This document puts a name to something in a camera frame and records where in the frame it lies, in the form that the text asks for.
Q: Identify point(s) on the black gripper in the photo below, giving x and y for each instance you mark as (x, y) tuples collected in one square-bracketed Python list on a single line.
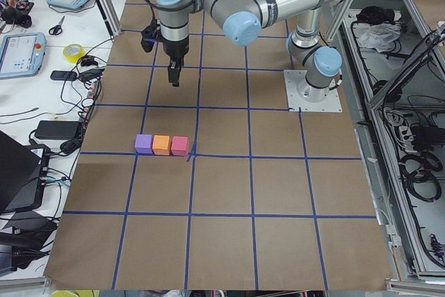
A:
[(176, 49)]

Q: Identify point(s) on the orange foam block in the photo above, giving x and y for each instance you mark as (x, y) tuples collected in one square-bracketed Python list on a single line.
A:
[(161, 145)]

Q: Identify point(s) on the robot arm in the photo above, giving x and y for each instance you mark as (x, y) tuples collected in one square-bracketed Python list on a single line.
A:
[(242, 21)]

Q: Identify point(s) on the pink foam block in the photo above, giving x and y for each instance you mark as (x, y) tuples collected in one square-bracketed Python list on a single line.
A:
[(180, 145)]

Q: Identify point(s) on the purple foam block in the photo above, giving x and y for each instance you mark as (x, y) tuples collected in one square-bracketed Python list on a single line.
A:
[(143, 143)]

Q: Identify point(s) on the black power strip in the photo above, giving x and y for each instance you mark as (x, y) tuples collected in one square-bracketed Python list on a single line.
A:
[(94, 89)]

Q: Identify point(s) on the yellow tape roll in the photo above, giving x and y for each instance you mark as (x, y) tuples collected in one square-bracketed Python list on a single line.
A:
[(74, 52)]

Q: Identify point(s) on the grey phone device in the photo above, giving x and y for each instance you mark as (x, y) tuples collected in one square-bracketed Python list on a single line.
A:
[(63, 75)]

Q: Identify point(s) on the black power adapter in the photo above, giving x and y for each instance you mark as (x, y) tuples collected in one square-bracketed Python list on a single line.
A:
[(57, 130)]

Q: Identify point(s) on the blue teach pendant near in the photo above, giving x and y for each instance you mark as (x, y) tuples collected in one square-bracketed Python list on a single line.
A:
[(22, 55)]

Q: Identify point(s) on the black laptop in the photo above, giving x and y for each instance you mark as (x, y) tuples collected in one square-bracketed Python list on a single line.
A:
[(23, 172)]

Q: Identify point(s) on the white crumpled cloth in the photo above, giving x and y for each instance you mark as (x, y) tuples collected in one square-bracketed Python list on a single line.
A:
[(380, 37)]

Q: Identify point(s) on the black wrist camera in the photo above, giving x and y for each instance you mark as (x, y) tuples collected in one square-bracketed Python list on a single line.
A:
[(149, 36)]

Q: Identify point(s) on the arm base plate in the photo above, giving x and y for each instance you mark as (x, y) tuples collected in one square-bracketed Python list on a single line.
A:
[(301, 97)]

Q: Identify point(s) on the black handled scissors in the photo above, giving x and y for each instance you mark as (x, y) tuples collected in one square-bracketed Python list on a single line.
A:
[(57, 29)]

